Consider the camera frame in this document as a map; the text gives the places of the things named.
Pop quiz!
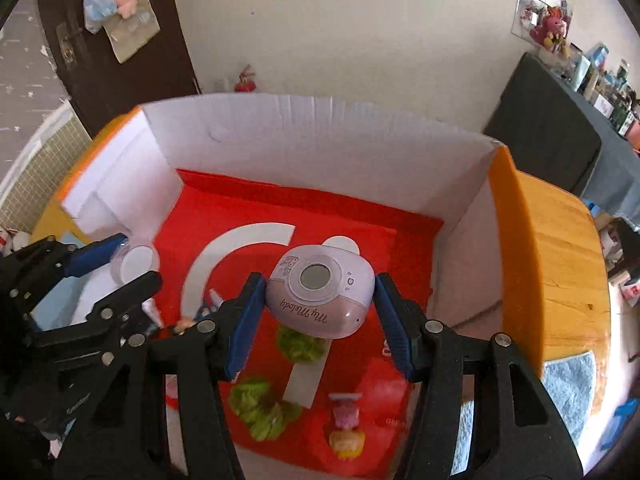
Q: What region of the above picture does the doll with yellow hair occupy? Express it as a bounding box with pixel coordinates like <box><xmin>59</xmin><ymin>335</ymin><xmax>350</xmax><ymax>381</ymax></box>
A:
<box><xmin>327</xmin><ymin>392</ymin><xmax>367</xmax><ymax>461</ymax></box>

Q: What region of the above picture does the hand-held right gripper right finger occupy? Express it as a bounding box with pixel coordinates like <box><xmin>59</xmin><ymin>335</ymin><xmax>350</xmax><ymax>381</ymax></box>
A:
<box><xmin>374</xmin><ymin>272</ymin><xmax>586</xmax><ymax>480</ymax></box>

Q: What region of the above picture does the orange cardboard box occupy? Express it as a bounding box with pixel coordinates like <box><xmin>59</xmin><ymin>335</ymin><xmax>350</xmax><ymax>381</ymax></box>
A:
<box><xmin>59</xmin><ymin>92</ymin><xmax>546</xmax><ymax>480</ymax></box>

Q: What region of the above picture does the dark brown door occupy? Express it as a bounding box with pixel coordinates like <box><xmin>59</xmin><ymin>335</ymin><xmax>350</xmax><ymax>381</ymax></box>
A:
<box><xmin>35</xmin><ymin>0</ymin><xmax>201</xmax><ymax>136</ymax></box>

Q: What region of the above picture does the door handle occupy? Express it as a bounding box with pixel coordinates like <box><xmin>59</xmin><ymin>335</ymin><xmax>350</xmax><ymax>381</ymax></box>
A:
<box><xmin>56</xmin><ymin>22</ymin><xmax>81</xmax><ymax>71</ymax></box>

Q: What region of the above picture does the light blue plush toy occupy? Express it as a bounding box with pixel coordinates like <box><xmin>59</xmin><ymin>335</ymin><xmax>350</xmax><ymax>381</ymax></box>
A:
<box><xmin>82</xmin><ymin>0</ymin><xmax>118</xmax><ymax>35</ymax></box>

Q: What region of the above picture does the small blue toy figure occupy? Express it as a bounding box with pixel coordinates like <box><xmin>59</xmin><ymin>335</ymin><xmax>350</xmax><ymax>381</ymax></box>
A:
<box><xmin>172</xmin><ymin>287</ymin><xmax>226</xmax><ymax>336</ymax></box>

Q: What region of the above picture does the red fire extinguisher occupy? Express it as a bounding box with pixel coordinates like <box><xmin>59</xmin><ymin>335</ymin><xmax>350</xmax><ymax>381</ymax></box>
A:
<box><xmin>234</xmin><ymin>64</ymin><xmax>258</xmax><ymax>93</ymax></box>

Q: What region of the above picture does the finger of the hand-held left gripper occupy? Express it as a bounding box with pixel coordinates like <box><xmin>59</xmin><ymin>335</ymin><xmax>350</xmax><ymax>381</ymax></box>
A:
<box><xmin>0</xmin><ymin>232</ymin><xmax>129</xmax><ymax>321</ymax></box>
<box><xmin>30</xmin><ymin>270</ymin><xmax>164</xmax><ymax>356</ymax></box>

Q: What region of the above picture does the grey side table with clutter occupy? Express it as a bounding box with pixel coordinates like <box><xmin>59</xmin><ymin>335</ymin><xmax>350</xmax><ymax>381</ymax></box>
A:
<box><xmin>484</xmin><ymin>51</ymin><xmax>603</xmax><ymax>196</ymax></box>

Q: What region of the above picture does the clear plastic jar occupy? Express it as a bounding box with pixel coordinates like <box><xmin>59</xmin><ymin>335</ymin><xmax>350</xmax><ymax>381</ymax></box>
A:
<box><xmin>109</xmin><ymin>242</ymin><xmax>161</xmax><ymax>288</ymax></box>

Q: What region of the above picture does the pink round device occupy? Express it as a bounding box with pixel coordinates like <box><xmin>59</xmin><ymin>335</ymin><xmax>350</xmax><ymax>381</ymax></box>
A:
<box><xmin>265</xmin><ymin>244</ymin><xmax>377</xmax><ymax>339</ymax></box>

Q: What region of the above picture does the pink rabbit plush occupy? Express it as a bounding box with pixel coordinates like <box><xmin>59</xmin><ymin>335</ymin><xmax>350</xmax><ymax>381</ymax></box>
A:
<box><xmin>530</xmin><ymin>5</ymin><xmax>573</xmax><ymax>58</ymax></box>

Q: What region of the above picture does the row of bottles and boxes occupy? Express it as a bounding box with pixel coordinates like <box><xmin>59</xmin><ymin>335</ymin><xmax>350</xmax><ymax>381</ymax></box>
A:
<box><xmin>565</xmin><ymin>42</ymin><xmax>640</xmax><ymax>146</ymax></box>

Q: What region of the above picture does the light blue fluffy towel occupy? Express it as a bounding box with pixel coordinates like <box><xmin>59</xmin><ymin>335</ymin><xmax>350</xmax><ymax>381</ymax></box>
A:
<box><xmin>30</xmin><ymin>232</ymin><xmax>598</xmax><ymax>480</ymax></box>

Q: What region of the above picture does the beige paper bag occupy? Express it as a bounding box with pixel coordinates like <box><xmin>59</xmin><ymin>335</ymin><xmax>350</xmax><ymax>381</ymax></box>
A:
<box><xmin>102</xmin><ymin>0</ymin><xmax>161</xmax><ymax>64</ymax></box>

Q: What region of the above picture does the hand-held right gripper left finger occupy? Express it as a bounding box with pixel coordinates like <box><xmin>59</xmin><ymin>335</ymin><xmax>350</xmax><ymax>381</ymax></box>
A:
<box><xmin>52</xmin><ymin>271</ymin><xmax>267</xmax><ymax>480</ymax></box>

